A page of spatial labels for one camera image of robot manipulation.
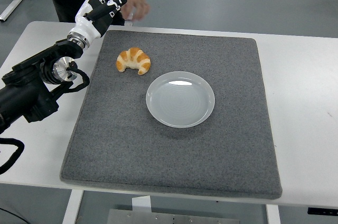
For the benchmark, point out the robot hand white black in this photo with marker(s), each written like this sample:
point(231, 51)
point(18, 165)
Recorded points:
point(87, 27)

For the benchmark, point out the golden croissant bread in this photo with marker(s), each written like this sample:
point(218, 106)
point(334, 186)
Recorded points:
point(138, 57)

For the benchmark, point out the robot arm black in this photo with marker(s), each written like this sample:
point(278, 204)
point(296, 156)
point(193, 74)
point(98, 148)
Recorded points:
point(21, 94)

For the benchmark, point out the round white plate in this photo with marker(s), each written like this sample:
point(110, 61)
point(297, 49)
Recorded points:
point(179, 102)

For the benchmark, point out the small clear floor box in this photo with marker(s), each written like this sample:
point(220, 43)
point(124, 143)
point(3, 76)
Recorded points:
point(129, 20)

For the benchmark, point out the person's hand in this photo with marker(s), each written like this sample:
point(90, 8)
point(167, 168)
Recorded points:
point(137, 4)

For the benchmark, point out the grey felt mat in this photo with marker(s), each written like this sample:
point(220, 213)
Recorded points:
point(171, 160)

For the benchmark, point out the white table leg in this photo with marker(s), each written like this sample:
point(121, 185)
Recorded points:
point(71, 208)
point(273, 214)

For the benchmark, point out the black table control box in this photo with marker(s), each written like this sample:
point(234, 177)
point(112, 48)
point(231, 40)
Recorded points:
point(322, 211)

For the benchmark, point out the white table bracket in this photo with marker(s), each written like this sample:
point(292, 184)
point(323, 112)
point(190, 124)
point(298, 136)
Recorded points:
point(141, 204)

